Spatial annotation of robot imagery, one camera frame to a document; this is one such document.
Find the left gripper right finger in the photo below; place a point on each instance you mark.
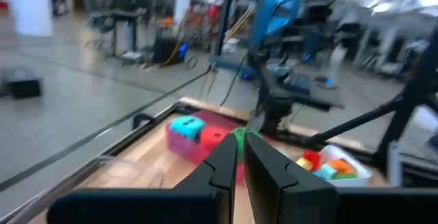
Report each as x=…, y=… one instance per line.
x=273, y=186

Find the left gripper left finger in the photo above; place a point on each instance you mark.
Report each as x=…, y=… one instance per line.
x=212, y=183

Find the yellow-orange brick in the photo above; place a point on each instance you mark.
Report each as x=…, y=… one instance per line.
x=304, y=164

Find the red foam dice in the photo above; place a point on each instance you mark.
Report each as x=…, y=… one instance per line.
x=213, y=138

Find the red two-stud brick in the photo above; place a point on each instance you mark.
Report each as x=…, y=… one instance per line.
x=313, y=159

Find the green foam dice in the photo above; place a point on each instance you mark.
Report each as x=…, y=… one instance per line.
x=241, y=142

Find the cyan four-stud brick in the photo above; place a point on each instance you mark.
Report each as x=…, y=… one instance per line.
x=325, y=172

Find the teal foam dice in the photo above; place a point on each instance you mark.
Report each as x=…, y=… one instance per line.
x=187, y=127

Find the tall orange brick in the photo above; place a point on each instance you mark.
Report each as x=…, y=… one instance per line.
x=340, y=165

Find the white plastic bin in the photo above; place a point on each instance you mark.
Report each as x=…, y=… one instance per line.
x=345, y=172

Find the pink plastic bin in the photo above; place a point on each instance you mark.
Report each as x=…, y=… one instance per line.
x=184, y=145

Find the clear plastic bin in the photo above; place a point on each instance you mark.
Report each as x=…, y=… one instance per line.
x=137, y=172

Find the black keyboard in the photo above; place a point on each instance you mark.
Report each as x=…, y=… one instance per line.
x=299, y=83

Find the black stand beam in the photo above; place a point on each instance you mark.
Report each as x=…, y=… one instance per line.
x=359, y=121

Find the black floor box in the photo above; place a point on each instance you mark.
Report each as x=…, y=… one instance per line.
x=22, y=83

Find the white round pillar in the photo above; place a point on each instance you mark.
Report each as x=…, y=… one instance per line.
x=31, y=5

